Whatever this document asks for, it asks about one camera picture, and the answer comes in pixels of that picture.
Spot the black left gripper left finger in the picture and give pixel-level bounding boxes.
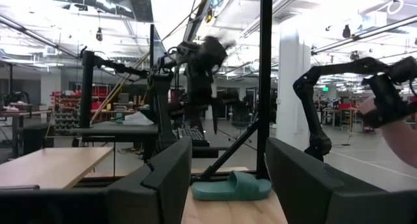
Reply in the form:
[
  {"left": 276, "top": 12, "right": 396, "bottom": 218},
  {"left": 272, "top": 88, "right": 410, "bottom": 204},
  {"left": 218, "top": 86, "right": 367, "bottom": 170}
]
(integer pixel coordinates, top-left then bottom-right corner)
[{"left": 0, "top": 136, "right": 194, "bottom": 224}]

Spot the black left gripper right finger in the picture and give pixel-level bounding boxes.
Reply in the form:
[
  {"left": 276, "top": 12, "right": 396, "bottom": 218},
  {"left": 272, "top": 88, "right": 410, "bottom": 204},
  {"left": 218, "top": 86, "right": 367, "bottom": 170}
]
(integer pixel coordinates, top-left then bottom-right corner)
[{"left": 265, "top": 137, "right": 417, "bottom": 224}]

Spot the teal rubber slide sandal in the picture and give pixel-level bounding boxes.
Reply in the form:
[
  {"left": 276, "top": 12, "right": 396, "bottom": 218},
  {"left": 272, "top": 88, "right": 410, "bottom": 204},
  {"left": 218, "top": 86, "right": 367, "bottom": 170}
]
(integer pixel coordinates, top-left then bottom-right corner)
[{"left": 191, "top": 171, "right": 272, "bottom": 201}]

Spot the wooden shelf with black legs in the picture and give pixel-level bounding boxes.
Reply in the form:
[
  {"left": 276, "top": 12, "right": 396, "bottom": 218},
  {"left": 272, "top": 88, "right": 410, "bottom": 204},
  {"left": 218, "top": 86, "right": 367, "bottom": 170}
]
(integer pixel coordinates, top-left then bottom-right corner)
[{"left": 0, "top": 147, "right": 115, "bottom": 189}]

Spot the black backlit keyboard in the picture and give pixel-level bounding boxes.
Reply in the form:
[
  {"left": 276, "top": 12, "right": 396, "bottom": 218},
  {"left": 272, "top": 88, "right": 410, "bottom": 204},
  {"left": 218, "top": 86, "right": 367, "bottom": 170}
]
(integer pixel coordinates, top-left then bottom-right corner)
[{"left": 174, "top": 128, "right": 209, "bottom": 147}]

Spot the black office chair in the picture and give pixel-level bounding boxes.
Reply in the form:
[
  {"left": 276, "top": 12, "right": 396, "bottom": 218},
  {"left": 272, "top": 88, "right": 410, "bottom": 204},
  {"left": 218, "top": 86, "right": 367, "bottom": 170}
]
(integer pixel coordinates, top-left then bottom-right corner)
[{"left": 230, "top": 102, "right": 252, "bottom": 143}]

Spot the white crumpled sheet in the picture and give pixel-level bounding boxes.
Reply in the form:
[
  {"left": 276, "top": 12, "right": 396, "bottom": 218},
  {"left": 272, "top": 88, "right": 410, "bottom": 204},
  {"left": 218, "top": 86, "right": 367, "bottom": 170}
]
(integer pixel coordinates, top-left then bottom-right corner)
[{"left": 122, "top": 111, "right": 154, "bottom": 126}]

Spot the grey workstation desk top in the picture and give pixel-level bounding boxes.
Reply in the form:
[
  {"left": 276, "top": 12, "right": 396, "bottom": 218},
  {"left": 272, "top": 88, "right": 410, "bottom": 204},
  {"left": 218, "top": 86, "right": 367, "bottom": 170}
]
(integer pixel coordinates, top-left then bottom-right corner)
[{"left": 71, "top": 124, "right": 160, "bottom": 144}]

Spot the person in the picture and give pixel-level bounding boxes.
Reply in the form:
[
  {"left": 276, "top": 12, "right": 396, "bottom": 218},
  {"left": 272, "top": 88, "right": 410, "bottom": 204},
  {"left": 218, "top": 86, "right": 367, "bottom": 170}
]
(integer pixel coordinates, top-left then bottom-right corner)
[{"left": 357, "top": 96, "right": 417, "bottom": 169}]

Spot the black desk pole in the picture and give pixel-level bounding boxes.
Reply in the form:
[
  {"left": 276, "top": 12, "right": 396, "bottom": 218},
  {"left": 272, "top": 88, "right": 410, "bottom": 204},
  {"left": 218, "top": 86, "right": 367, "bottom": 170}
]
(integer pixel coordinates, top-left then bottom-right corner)
[{"left": 79, "top": 49, "right": 149, "bottom": 130}]

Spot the red storage rack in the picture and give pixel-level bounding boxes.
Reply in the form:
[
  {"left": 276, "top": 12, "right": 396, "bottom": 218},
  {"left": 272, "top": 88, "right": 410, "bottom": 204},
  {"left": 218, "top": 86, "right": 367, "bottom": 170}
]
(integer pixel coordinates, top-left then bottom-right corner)
[{"left": 50, "top": 83, "right": 111, "bottom": 133}]

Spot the wooden background table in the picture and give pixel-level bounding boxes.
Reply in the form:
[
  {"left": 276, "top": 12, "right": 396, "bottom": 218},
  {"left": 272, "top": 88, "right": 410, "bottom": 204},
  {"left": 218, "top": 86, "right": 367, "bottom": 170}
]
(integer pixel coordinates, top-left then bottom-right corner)
[{"left": 0, "top": 109, "right": 53, "bottom": 160}]

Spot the black aluminium rig frame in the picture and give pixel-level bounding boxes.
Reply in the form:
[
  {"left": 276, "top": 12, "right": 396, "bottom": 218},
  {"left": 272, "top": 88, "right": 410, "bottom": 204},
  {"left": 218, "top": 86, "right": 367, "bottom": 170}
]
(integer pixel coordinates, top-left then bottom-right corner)
[{"left": 190, "top": 0, "right": 274, "bottom": 182}]

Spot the yellow power cable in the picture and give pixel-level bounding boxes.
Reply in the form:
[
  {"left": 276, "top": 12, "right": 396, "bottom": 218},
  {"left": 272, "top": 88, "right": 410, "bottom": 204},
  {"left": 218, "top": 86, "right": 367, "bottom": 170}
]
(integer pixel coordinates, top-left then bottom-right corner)
[{"left": 90, "top": 49, "right": 154, "bottom": 124}]

